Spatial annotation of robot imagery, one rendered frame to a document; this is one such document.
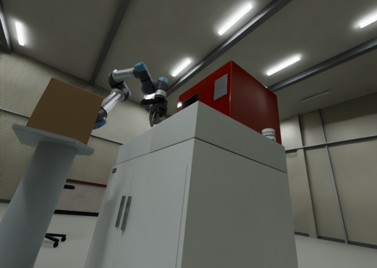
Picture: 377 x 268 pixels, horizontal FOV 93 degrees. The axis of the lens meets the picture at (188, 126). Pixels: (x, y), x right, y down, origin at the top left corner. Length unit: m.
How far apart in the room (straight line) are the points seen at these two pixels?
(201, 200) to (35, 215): 0.67
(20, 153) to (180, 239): 9.45
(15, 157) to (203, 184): 9.44
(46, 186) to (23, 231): 0.16
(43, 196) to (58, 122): 0.32
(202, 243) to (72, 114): 0.81
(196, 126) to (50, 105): 0.71
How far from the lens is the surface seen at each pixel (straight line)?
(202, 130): 0.63
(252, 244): 0.79
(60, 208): 6.94
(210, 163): 0.63
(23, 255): 1.02
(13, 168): 9.79
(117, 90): 1.55
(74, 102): 1.07
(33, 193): 0.99
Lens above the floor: 0.60
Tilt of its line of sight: 24 degrees up
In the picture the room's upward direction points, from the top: 7 degrees clockwise
